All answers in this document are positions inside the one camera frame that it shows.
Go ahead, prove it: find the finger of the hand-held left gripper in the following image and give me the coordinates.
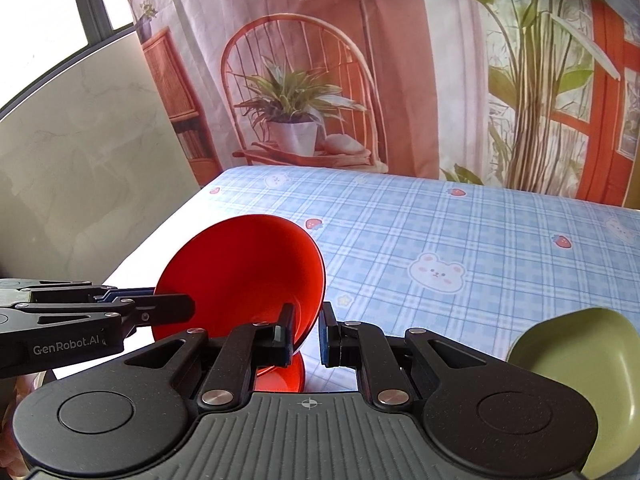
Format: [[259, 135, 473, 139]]
[[0, 292, 197, 337], [0, 279, 157, 307]]

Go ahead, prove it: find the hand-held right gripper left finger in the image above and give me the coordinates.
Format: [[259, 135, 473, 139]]
[[120, 302, 297, 409]]

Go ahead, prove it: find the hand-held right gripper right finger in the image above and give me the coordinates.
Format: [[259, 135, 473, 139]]
[[318, 301, 494, 407]]

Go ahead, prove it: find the red plastic bowl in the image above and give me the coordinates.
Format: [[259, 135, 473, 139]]
[[250, 352, 307, 395], [151, 214, 327, 356]]

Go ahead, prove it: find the green square plate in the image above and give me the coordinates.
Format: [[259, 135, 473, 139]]
[[506, 307, 640, 480]]

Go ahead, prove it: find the blue plaid tablecloth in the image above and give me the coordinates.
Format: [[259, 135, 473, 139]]
[[45, 165, 640, 396]]

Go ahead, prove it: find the printed backdrop cloth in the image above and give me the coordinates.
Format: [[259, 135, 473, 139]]
[[117, 0, 640, 208]]

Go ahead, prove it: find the dark window frame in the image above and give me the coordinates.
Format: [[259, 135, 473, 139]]
[[0, 0, 137, 116]]

